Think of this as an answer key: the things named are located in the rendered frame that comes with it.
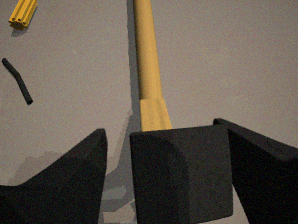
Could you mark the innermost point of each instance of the yellow-handled screwdriver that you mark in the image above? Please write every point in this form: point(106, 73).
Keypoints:
point(22, 14)

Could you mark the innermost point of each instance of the long-handled scraper with wooden pole and dark square blade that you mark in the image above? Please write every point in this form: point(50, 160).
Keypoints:
point(180, 175)

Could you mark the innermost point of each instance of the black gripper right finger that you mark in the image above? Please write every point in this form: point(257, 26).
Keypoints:
point(265, 175)

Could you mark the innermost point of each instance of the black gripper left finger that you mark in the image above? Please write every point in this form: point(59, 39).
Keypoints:
point(67, 192)

